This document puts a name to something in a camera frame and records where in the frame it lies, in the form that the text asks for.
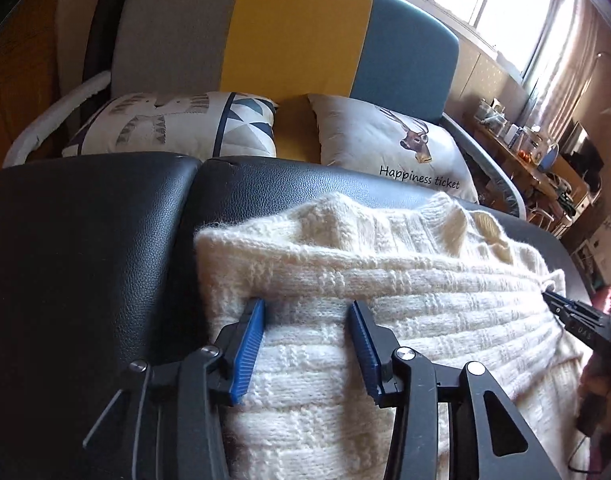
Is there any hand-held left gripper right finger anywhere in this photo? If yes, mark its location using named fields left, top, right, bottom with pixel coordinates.
left=348, top=301, right=561, bottom=480

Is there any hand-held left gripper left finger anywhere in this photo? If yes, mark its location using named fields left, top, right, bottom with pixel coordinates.
left=83, top=299, right=265, bottom=480

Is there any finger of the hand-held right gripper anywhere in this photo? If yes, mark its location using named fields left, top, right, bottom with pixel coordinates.
left=550, top=307, right=607, bottom=350
left=542, top=287, right=603, bottom=328

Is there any white knit sweater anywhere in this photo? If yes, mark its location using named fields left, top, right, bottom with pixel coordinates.
left=193, top=192, right=593, bottom=480

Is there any person's right hand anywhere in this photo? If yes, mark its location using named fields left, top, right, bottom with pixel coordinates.
left=581, top=352, right=611, bottom=413

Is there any wooden desk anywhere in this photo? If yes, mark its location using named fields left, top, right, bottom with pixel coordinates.
left=465, top=115, right=591, bottom=208

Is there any blue folding chair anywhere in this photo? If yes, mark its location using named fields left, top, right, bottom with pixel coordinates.
left=538, top=142, right=562, bottom=172

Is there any black television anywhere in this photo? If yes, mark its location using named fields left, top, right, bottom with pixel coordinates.
left=560, top=122, right=606, bottom=181

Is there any large lidded glass jar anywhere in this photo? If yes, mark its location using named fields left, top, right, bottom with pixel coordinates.
left=524, top=127, right=545, bottom=155

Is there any deer print pillow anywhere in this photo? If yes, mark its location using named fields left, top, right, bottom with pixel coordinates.
left=308, top=94, right=480, bottom=204

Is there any geometric print pillow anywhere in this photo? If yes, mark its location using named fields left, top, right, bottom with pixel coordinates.
left=62, top=91, right=279, bottom=158

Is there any patterned beige curtain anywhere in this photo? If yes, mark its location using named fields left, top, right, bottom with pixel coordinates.
left=528, top=0, right=611, bottom=136

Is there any large barred window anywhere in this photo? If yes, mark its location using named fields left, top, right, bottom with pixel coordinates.
left=385, top=0, right=576, bottom=81

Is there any grey yellow blue sofa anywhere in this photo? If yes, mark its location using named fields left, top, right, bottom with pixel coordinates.
left=3, top=0, right=529, bottom=221

